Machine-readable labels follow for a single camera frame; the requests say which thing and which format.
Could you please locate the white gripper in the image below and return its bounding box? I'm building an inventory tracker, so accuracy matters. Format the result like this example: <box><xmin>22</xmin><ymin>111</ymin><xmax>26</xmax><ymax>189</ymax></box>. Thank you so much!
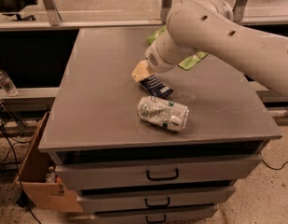
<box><xmin>131</xmin><ymin>32</ymin><xmax>197</xmax><ymax>82</ymax></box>

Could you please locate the dark blue rxbar wrapper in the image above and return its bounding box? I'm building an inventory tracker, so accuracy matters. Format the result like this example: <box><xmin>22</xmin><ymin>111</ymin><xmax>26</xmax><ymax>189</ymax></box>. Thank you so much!
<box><xmin>139</xmin><ymin>75</ymin><xmax>173</xmax><ymax>99</ymax></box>

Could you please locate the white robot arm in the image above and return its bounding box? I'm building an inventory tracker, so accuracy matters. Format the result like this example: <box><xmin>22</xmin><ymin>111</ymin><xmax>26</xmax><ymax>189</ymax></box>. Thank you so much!
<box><xmin>132</xmin><ymin>0</ymin><xmax>288</xmax><ymax>102</ymax></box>

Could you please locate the silver green 7up can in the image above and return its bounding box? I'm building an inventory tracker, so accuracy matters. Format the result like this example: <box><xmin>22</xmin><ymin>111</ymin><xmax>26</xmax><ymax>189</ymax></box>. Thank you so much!
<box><xmin>137</xmin><ymin>96</ymin><xmax>189</xmax><ymax>132</ymax></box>

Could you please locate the green dang chips bag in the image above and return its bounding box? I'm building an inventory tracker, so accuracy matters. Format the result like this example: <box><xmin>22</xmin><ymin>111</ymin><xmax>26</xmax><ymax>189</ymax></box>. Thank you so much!
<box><xmin>146</xmin><ymin>26</ymin><xmax>207</xmax><ymax>70</ymax></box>

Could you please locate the grey drawer cabinet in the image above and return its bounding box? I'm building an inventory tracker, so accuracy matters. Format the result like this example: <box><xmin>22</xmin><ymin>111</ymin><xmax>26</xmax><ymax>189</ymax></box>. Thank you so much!
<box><xmin>39</xmin><ymin>27</ymin><xmax>281</xmax><ymax>224</ymax></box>

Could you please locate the top grey drawer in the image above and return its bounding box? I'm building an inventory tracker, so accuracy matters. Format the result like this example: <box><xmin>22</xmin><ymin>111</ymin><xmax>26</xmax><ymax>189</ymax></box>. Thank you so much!
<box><xmin>56</xmin><ymin>154</ymin><xmax>262</xmax><ymax>190</ymax></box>

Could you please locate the grey drawer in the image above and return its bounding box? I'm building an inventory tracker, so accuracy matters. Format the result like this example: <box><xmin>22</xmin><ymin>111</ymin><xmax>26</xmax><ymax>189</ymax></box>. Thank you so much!
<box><xmin>77</xmin><ymin>186</ymin><xmax>235</xmax><ymax>213</ymax></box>
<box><xmin>90</xmin><ymin>204</ymin><xmax>217</xmax><ymax>224</ymax></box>
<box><xmin>56</xmin><ymin>154</ymin><xmax>262</xmax><ymax>190</ymax></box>

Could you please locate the middle grey drawer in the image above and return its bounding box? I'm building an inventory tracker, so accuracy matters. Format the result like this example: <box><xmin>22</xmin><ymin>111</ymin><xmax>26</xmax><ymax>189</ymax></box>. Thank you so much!
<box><xmin>77</xmin><ymin>186</ymin><xmax>235</xmax><ymax>213</ymax></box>

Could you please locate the small bottle in box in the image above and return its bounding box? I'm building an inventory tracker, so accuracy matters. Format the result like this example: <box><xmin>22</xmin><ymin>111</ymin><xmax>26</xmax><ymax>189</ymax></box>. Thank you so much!
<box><xmin>45</xmin><ymin>166</ymin><xmax>56</xmax><ymax>183</ymax></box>

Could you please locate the clear plastic water bottle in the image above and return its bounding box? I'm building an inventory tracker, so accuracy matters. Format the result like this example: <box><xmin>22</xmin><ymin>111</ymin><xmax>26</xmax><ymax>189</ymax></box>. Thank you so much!
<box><xmin>0</xmin><ymin>68</ymin><xmax>18</xmax><ymax>96</ymax></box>

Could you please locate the bottom grey drawer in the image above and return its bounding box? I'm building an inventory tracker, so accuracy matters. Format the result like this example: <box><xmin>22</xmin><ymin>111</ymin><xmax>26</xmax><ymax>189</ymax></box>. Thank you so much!
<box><xmin>90</xmin><ymin>204</ymin><xmax>217</xmax><ymax>224</ymax></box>

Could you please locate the brown cardboard box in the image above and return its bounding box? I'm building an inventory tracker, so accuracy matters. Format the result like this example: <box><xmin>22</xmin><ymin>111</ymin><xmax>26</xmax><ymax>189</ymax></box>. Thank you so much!
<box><xmin>17</xmin><ymin>112</ymin><xmax>82</xmax><ymax>213</ymax></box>

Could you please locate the metal window railing frame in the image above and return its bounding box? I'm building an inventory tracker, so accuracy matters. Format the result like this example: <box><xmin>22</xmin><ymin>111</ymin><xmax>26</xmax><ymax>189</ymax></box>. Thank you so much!
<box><xmin>0</xmin><ymin>0</ymin><xmax>288</xmax><ymax>31</ymax></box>

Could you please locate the black floor cable right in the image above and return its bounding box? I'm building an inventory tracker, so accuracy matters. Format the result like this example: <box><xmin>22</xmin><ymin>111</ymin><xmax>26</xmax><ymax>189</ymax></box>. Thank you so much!
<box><xmin>261</xmin><ymin>158</ymin><xmax>288</xmax><ymax>172</ymax></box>

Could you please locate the black floor cable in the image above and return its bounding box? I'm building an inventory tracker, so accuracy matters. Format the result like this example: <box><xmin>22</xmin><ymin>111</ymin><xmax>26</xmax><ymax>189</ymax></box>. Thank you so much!
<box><xmin>0</xmin><ymin>100</ymin><xmax>43</xmax><ymax>224</ymax></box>
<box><xmin>261</xmin><ymin>158</ymin><xmax>288</xmax><ymax>172</ymax></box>

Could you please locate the black floor cable left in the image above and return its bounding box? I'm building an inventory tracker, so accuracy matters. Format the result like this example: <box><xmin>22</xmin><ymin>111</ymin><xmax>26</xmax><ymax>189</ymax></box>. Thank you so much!
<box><xmin>0</xmin><ymin>100</ymin><xmax>43</xmax><ymax>224</ymax></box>

